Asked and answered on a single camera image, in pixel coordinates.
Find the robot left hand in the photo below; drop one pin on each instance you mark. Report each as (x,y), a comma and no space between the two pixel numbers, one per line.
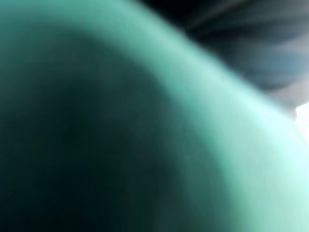
(241,36)

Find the teal green cloth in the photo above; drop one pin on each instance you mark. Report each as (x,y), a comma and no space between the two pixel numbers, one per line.
(135,135)

